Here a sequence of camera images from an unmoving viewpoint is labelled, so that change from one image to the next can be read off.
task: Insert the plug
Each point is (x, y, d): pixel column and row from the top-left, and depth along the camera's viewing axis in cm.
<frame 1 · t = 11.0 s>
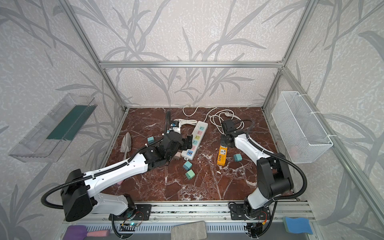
left hand: (188, 132, 78), fingers open
right hand: (226, 137, 93), fingers open
orange power strip: (222, 155, 93), point 3 cm above the table
teal cube charger centre: (187, 165, 90), point 2 cm above the table
green cube charger centre: (190, 174, 86), point 2 cm above the table
teal cube charger right: (237, 157, 93), point 2 cm above the table
grey garden trowel: (126, 146, 100), on the table

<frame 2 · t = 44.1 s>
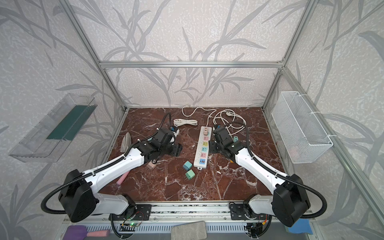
left hand: (180, 142, 83), fingers open
right hand: (213, 139, 85), fingers open
white multicolour power strip: (201, 156, 93), point 2 cm above the table
pink cube charger: (205, 131, 101), point 6 cm above the table
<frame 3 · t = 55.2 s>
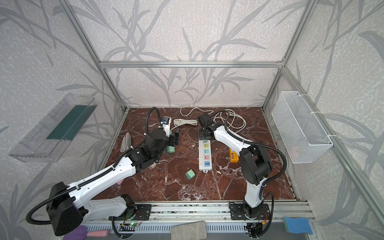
left hand: (174, 124, 76), fingers open
right hand: (204, 130, 93), fingers open
white multicolour power strip: (205, 155, 93), point 3 cm above the table
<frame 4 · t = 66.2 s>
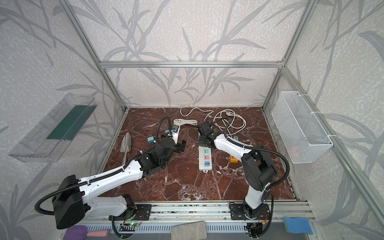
left hand: (181, 130, 78), fingers open
right hand: (204, 136, 93), fingers open
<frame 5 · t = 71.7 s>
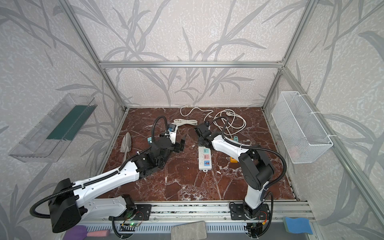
left hand: (180, 129, 76), fingers open
right hand: (203, 136, 94), fingers open
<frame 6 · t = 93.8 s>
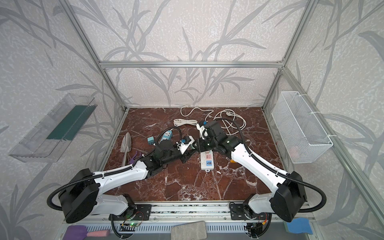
left hand: (196, 142, 78), fingers open
right hand: (194, 139, 77), fingers open
